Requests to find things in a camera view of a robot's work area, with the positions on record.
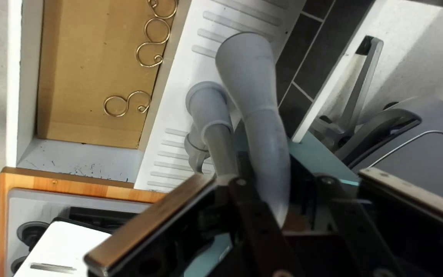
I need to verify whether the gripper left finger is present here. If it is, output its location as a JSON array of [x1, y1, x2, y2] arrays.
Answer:
[[85, 153, 300, 277]]

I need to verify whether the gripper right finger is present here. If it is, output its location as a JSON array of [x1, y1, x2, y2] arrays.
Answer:
[[293, 156, 443, 277]]

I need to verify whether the grey faucet knob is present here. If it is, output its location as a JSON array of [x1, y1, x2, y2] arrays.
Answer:
[[183, 123, 211, 174], [185, 81, 239, 175]]

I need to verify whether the grey faucet spout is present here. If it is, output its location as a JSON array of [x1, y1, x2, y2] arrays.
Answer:
[[215, 32, 292, 227]]

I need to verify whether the gold S hook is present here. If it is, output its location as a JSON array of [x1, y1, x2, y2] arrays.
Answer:
[[103, 90, 152, 118], [147, 0, 178, 20], [136, 17, 172, 68]]

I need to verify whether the white toy kitchen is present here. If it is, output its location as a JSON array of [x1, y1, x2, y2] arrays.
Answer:
[[0, 0, 443, 277]]

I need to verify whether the black stove burner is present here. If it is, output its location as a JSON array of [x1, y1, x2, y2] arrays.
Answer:
[[16, 221, 51, 250], [10, 255, 29, 276]]

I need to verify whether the grey metal rail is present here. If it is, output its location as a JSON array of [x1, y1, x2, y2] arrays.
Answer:
[[339, 36, 384, 133]]

